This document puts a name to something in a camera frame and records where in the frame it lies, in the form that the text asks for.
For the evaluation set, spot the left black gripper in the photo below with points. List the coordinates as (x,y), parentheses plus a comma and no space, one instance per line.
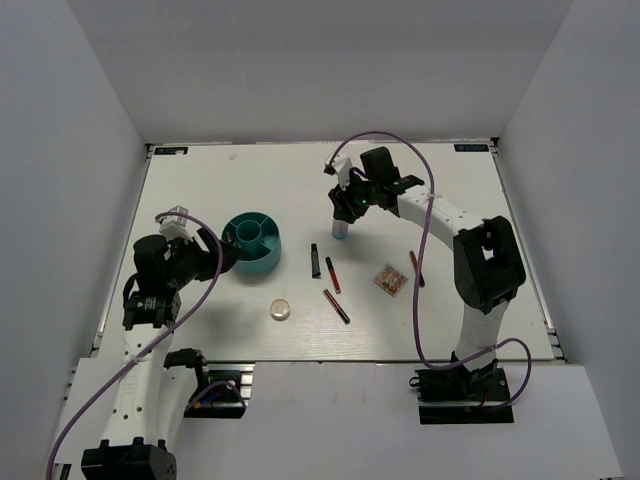
(210,260)

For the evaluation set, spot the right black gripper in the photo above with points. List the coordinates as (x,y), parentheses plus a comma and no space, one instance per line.
(342,204)

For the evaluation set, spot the white pink blue bottle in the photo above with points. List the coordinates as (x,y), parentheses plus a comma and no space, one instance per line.
(339,229)

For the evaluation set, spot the black makeup tube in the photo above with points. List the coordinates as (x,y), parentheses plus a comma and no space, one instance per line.
(315,264)

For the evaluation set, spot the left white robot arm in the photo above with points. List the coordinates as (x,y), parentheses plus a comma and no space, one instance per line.
(152,396)

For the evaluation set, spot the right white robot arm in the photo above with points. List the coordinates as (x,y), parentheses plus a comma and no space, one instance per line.
(487,266)

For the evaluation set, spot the teal round organizer container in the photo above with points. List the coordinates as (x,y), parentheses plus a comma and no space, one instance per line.
(259,237)

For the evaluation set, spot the red lip gloss upper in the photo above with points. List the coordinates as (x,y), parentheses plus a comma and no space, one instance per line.
(333,275)

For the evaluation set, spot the red lip gloss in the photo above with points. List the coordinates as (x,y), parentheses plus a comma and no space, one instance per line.
(336,306)
(333,275)
(418,272)

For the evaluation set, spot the round beige compact jar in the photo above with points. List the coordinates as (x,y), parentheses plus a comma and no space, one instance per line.
(280,309)

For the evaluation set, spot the red lip gloss right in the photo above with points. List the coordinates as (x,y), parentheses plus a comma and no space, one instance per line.
(418,272)

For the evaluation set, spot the eyeshadow palette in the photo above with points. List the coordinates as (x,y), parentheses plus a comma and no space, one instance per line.
(390,280)

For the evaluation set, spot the red lip gloss lower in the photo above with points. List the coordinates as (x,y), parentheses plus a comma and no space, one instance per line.
(336,306)

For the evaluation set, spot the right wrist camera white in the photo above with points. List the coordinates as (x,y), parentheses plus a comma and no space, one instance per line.
(340,167)

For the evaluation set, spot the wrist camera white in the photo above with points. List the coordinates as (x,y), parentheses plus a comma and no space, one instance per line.
(174,225)
(340,167)

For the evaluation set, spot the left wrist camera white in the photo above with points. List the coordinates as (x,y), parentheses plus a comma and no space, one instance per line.
(174,225)

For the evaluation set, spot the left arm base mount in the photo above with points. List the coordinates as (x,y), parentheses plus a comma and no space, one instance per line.
(222,402)

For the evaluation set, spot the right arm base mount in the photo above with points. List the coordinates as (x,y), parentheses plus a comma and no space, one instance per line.
(451,397)

